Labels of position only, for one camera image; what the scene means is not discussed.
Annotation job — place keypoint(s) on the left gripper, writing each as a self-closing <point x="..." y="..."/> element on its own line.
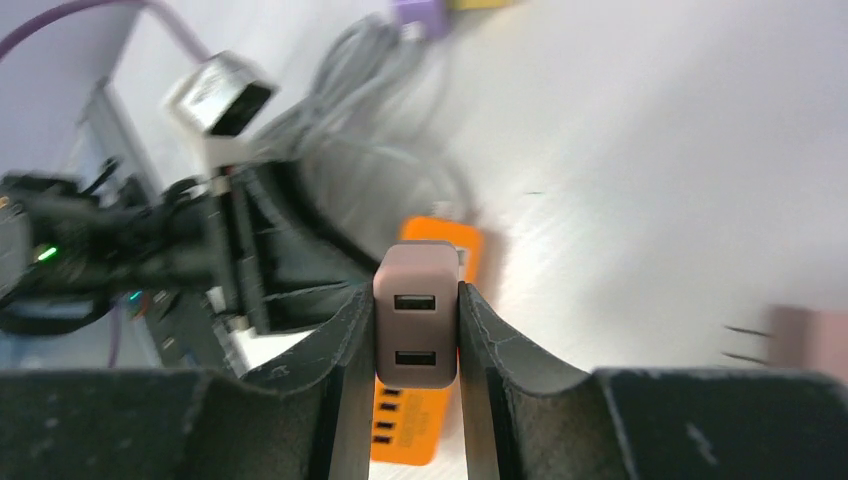
<point x="235" y="261"/>

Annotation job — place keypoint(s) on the orange power strip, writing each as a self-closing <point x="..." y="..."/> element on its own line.
<point x="408" y="423"/>

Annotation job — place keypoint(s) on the purple power strip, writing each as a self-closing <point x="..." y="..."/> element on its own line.
<point x="430" y="16"/>

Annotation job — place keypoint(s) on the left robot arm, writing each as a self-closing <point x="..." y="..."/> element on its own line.
<point x="276" y="260"/>

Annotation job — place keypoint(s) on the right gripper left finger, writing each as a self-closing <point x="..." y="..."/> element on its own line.
<point x="305" y="414"/>

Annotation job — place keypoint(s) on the pink USB charger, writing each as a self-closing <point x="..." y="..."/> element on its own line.
<point x="415" y="293"/>
<point x="798" y="338"/>

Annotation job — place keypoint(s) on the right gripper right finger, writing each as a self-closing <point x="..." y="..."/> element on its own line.
<point x="529" y="415"/>

